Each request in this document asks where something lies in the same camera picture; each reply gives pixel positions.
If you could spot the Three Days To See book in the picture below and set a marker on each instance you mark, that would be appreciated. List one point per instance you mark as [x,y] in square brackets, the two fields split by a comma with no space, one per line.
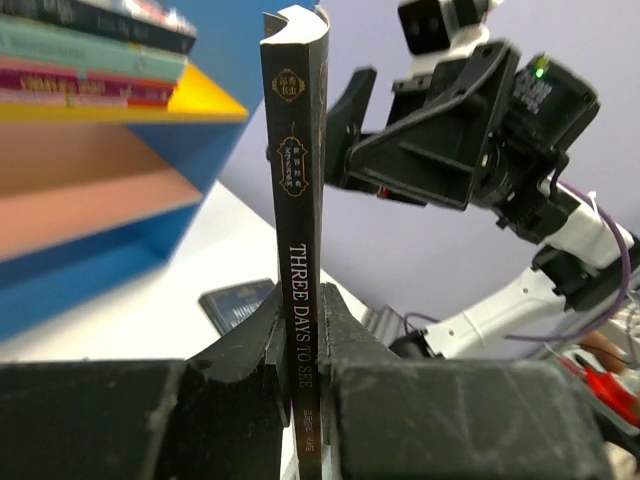
[294,70]

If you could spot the Nineteen Eighty-Four blue book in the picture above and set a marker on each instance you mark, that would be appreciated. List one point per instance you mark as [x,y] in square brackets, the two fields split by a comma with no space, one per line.
[229,306]

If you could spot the blue yellow wooden bookshelf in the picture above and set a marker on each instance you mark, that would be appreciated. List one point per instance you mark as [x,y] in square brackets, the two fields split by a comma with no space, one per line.
[92,198]

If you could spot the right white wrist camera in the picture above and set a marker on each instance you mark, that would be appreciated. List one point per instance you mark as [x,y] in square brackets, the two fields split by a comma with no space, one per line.
[442,30]

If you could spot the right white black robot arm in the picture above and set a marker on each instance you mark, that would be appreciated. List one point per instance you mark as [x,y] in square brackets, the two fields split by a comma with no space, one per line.
[576,268]

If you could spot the red spine book in stack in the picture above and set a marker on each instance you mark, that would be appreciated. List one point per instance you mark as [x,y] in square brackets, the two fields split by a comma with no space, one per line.
[31,82]

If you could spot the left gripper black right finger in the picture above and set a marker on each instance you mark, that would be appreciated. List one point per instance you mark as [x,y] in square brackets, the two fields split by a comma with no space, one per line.
[341,338]

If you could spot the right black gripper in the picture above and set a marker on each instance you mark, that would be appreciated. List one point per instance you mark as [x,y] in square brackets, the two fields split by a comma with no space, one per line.
[496,136]

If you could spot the aluminium rail frame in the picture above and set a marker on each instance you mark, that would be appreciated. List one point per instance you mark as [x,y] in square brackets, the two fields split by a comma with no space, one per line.
[385,324]

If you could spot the green spine book in stack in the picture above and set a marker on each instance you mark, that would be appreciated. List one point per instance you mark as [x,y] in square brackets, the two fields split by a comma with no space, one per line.
[36,41]

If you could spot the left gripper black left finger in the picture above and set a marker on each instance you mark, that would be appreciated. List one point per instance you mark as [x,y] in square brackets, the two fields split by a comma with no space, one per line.
[233,403]

